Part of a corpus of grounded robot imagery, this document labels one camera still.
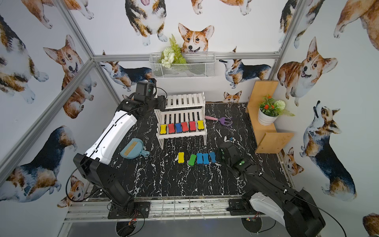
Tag blue eraser top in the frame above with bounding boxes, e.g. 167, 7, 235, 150
196, 153, 203, 165
209, 152, 217, 163
202, 153, 210, 165

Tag blue eraser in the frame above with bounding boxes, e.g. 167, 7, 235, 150
209, 152, 217, 163
175, 123, 183, 133
202, 153, 210, 165
196, 153, 203, 165

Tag yellow eraser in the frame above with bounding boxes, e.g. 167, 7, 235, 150
197, 120, 205, 131
177, 152, 185, 164
159, 124, 167, 135

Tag white wooden shelf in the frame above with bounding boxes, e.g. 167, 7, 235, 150
154, 92, 207, 149

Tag red eraser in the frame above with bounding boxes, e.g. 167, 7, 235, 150
167, 123, 175, 134
189, 121, 196, 132
181, 122, 189, 133

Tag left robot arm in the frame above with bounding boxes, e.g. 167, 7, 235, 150
74, 78, 166, 210

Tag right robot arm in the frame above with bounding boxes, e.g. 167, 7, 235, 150
216, 142, 326, 237

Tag wooden corner shelf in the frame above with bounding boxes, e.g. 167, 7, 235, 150
246, 81, 294, 154

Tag purple pink toy rake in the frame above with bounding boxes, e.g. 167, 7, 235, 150
205, 116, 233, 126

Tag artificial fern white flowers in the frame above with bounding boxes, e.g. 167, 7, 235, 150
158, 35, 187, 69

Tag teal dustpan with brush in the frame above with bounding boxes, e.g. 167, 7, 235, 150
119, 138, 150, 160

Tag potted plant white pot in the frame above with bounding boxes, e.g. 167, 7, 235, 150
258, 95, 295, 126

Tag white wire basket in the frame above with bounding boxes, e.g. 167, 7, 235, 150
149, 53, 216, 78

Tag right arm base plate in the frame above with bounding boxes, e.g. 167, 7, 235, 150
226, 199, 257, 216

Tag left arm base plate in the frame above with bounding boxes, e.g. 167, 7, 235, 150
107, 201, 151, 219

